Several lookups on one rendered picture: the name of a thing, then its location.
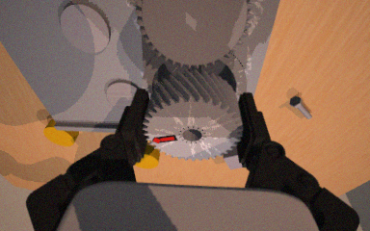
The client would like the grey toothed gear with red arrow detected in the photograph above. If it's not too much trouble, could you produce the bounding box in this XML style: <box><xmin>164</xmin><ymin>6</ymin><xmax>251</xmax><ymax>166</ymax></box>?
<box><xmin>143</xmin><ymin>69</ymin><xmax>244</xmax><ymax>161</ymax></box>

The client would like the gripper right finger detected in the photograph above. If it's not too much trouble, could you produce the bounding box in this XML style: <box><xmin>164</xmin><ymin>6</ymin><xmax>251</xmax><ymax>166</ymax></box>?
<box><xmin>237</xmin><ymin>92</ymin><xmax>359</xmax><ymax>231</ymax></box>

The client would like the dark grey block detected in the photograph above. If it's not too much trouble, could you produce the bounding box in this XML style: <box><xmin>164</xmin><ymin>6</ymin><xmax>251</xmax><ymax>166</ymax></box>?
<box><xmin>223</xmin><ymin>146</ymin><xmax>242</xmax><ymax>169</ymax></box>

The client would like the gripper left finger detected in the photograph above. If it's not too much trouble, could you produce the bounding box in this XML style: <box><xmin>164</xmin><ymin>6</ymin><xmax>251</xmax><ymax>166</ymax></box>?
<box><xmin>26</xmin><ymin>89</ymin><xmax>149</xmax><ymax>231</ymax></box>

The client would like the grey hex-head bolt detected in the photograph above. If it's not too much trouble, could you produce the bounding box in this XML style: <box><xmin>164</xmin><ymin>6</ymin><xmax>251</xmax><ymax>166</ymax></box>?
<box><xmin>290</xmin><ymin>96</ymin><xmax>312</xmax><ymax>119</ymax></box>

